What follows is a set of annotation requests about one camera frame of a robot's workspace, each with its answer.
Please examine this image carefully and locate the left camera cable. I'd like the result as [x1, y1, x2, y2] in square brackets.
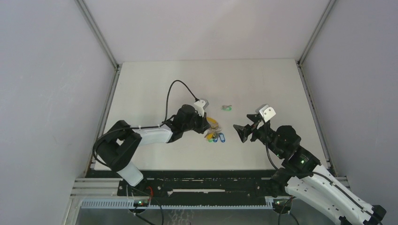
[92, 80, 199, 168]

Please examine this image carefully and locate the right camera cable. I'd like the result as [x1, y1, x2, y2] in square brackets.
[260, 118, 374, 218]

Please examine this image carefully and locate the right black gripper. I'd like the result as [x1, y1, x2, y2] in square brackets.
[233, 114, 283, 158]

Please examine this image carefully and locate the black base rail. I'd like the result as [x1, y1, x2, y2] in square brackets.
[71, 170, 275, 209]

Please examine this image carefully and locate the key with green tag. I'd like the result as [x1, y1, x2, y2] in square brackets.
[221, 105, 232, 111]

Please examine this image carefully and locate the blue key tag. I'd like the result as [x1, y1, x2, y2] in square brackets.
[213, 133, 226, 143]

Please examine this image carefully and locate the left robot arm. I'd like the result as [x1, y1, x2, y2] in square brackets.
[92, 99, 210, 195]

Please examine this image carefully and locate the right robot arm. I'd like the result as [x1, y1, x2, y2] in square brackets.
[233, 114, 387, 225]

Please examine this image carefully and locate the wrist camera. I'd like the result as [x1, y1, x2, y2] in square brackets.
[193, 99, 209, 117]
[256, 104, 276, 122]

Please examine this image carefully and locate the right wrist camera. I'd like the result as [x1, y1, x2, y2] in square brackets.
[256, 104, 276, 122]

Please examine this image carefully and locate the camera cable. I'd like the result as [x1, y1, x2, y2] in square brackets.
[92, 80, 199, 168]
[260, 118, 374, 218]

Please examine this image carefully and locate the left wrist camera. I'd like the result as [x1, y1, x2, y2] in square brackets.
[193, 99, 209, 117]

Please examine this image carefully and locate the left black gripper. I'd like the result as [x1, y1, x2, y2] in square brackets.
[182, 109, 210, 134]

